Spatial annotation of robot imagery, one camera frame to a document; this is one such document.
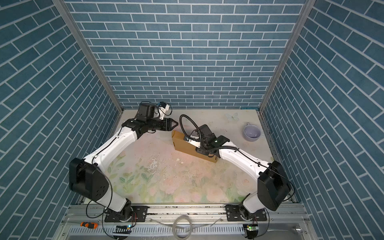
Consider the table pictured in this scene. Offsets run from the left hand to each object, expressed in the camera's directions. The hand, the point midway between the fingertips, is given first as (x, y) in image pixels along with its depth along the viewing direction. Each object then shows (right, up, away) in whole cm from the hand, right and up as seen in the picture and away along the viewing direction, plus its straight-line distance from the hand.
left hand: (176, 123), depth 83 cm
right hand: (+13, -10, +2) cm, 17 cm away
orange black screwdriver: (-39, -48, -14) cm, 63 cm away
